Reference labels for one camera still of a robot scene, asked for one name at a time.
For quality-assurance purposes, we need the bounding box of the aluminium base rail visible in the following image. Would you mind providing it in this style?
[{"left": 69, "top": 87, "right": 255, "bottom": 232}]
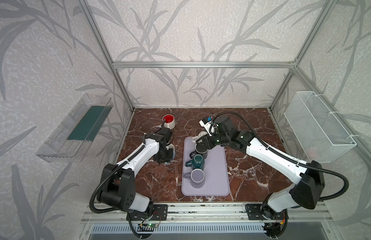
[{"left": 80, "top": 202, "right": 333, "bottom": 224}]

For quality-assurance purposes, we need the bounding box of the aluminium frame crossbar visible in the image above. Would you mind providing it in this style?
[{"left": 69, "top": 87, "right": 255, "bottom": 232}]
[{"left": 112, "top": 62, "right": 294, "bottom": 69}]

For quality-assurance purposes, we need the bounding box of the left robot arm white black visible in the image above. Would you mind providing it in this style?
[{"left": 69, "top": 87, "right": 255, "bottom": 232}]
[{"left": 89, "top": 127, "right": 175, "bottom": 217}]

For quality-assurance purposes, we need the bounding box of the clear plastic wall bin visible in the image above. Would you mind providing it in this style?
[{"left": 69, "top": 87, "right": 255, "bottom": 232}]
[{"left": 36, "top": 94, "right": 114, "bottom": 163}]

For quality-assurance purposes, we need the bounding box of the white wire mesh basket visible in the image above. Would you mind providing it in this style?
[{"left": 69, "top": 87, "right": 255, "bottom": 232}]
[{"left": 284, "top": 91, "right": 357, "bottom": 163}]

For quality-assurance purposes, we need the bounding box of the white mug red interior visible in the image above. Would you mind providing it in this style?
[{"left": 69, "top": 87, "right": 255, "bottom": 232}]
[{"left": 162, "top": 114, "right": 176, "bottom": 130}]

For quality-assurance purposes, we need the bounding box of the white octagonal mug upside down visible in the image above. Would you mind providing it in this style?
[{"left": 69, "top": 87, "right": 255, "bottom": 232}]
[{"left": 192, "top": 131, "right": 209, "bottom": 143}]

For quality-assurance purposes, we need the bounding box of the black mug white rim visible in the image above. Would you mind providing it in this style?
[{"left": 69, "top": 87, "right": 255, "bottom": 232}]
[{"left": 189, "top": 143, "right": 208, "bottom": 159}]

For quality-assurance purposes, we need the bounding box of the green circuit board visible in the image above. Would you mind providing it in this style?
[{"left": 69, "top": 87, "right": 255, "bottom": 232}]
[{"left": 139, "top": 223, "right": 160, "bottom": 231}]

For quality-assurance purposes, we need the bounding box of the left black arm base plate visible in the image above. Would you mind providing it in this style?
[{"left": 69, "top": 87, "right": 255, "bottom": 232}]
[{"left": 130, "top": 204, "right": 169, "bottom": 221}]

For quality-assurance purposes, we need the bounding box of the lavender purple mug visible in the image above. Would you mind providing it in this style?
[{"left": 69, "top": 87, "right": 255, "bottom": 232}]
[{"left": 183, "top": 169, "right": 205, "bottom": 188}]

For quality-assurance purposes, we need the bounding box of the dark green mug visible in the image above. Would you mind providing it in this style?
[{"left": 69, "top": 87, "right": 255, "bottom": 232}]
[{"left": 185, "top": 154, "right": 205, "bottom": 171}]

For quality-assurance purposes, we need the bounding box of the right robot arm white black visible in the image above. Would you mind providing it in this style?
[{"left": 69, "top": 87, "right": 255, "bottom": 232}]
[{"left": 196, "top": 112, "right": 349, "bottom": 219}]

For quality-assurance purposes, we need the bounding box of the lavender rectangular tray mat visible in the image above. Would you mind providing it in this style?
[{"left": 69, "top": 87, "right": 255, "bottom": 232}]
[{"left": 182, "top": 137, "right": 230, "bottom": 197}]

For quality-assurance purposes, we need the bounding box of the green pad in bin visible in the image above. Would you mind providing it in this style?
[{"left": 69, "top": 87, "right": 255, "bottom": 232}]
[{"left": 67, "top": 106, "right": 112, "bottom": 142}]

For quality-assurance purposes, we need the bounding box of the light blue mug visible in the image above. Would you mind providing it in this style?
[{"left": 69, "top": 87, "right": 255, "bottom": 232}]
[{"left": 166, "top": 144, "right": 176, "bottom": 161}]

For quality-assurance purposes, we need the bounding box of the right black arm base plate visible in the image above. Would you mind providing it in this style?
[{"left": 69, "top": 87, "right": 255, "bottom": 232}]
[{"left": 245, "top": 204, "right": 285, "bottom": 222}]

